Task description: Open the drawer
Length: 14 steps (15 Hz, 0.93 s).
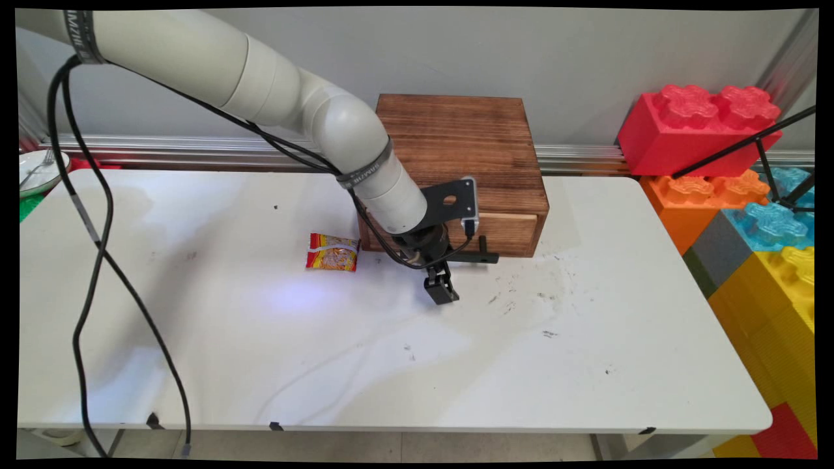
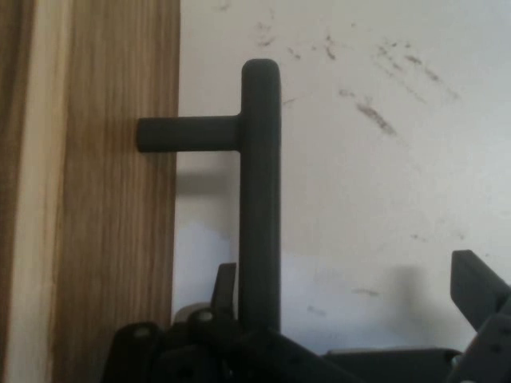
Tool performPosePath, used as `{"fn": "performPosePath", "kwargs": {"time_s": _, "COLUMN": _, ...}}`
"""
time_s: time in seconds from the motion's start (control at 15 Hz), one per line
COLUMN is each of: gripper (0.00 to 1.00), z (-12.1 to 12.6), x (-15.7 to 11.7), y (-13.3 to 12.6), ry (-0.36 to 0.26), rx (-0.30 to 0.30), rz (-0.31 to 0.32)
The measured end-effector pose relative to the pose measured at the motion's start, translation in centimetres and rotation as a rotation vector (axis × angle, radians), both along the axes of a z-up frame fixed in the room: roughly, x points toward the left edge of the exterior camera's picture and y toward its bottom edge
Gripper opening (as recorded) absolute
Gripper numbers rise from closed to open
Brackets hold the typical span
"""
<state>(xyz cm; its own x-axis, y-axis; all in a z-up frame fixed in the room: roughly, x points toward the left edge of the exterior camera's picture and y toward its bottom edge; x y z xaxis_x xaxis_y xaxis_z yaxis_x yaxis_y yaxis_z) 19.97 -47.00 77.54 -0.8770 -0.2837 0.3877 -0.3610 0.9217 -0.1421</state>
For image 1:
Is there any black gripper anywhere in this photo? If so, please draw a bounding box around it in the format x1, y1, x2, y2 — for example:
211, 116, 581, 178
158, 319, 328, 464
392, 224, 461, 306

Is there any black metal drawer handle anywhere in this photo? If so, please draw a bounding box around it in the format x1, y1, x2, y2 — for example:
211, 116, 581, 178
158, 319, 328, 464
447, 235, 500, 265

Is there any wooden drawer front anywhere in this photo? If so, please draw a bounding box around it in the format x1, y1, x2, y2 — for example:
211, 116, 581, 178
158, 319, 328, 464
365, 207, 540, 257

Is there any red yellow snack packet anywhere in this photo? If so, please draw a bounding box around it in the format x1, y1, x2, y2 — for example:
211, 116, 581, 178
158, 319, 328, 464
306, 233, 361, 272

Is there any dark wooden drawer cabinet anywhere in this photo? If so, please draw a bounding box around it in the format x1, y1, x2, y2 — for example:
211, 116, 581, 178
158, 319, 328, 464
356, 93, 551, 259

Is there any big orange toy brick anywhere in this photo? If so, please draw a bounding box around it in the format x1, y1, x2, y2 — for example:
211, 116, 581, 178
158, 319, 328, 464
639, 171, 770, 255

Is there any big grey toy brick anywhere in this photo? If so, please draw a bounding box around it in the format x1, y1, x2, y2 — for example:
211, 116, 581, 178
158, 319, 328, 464
682, 211, 755, 300

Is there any big red toy brick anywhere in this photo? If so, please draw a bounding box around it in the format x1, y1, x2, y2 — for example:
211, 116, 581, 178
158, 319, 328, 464
616, 84, 783, 180

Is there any big yellow toy brick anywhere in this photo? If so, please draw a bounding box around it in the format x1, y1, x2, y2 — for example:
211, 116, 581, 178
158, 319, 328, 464
707, 246, 816, 450

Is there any big blue toy brick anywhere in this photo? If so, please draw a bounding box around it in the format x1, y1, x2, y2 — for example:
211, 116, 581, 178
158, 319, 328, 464
723, 167, 816, 254

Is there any black tripod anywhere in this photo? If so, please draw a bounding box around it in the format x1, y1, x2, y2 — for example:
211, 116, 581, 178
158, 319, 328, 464
671, 106, 816, 216

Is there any flat red object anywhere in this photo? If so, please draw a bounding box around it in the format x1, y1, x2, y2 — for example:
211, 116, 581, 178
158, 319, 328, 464
69, 156, 122, 172

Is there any small red toy brick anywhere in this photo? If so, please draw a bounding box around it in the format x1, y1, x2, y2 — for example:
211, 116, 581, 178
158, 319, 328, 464
749, 402, 817, 459

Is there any white bowl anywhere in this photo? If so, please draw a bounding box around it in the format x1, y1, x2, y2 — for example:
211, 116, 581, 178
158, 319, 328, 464
19, 149, 72, 199

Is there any metal fork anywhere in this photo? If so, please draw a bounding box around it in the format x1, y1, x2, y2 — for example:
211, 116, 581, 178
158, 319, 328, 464
20, 149, 55, 187

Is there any black velcro cable strap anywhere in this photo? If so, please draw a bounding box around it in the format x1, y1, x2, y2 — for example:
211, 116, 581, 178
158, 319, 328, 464
62, 9, 106, 66
335, 138, 395, 191

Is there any thin black camera cable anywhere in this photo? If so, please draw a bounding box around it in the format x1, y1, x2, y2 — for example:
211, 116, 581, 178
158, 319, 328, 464
103, 60, 475, 271

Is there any horizontal aluminium rail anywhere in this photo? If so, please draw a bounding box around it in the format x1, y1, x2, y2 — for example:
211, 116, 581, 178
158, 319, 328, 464
38, 133, 816, 177

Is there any thick black cable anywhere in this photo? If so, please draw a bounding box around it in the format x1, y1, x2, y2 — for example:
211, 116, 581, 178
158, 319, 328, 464
47, 55, 193, 459

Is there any slanted aluminium post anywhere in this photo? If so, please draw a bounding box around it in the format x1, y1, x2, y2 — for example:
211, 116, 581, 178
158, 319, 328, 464
756, 9, 819, 118

